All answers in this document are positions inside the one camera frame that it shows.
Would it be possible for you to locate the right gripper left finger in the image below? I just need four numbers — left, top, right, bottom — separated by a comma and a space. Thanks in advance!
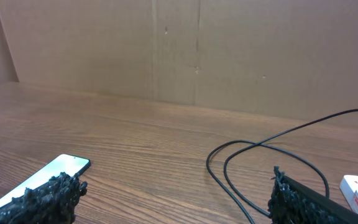
0, 172, 88, 224

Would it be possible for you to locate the black USB charging cable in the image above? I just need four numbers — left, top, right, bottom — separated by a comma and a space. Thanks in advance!
205, 108, 358, 224

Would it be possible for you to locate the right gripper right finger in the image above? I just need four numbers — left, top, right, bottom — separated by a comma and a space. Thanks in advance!
268, 166, 358, 224

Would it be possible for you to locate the Samsung Galaxy smartphone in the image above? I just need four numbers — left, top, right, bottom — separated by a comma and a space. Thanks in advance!
0, 154, 91, 208

